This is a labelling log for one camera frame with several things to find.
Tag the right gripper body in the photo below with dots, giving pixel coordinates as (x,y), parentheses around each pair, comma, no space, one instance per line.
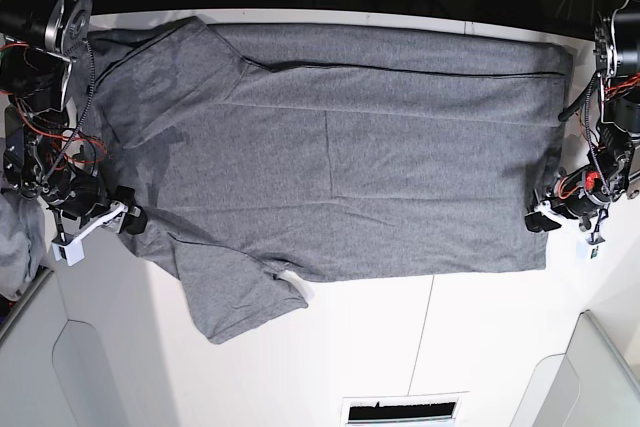
(78,195)

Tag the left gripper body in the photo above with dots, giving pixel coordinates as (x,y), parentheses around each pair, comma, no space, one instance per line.
(580,200)

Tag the dark grey t-shirt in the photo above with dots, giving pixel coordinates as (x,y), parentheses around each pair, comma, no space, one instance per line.
(334,152)

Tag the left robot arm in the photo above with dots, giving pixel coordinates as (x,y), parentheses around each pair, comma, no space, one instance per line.
(609,110)

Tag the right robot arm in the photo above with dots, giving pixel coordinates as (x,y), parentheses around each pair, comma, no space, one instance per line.
(47,155)

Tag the light grey clothes pile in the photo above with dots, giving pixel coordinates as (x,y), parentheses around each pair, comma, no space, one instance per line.
(22,242)

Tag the left white bin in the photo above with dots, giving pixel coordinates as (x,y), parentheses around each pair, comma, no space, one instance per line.
(54,370)

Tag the white bin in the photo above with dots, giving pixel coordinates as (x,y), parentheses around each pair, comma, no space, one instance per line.
(54,370)
(590,384)

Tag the right white bin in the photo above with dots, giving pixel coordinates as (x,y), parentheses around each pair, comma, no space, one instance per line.
(590,384)

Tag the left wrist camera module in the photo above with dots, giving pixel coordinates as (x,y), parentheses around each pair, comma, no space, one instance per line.
(586,251)

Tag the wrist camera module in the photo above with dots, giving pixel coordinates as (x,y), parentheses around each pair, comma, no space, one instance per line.
(586,251)
(72,253)

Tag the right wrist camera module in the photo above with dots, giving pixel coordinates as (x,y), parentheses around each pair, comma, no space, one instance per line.
(72,253)

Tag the white table cable slot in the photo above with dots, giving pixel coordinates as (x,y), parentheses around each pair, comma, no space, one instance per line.
(412,410)

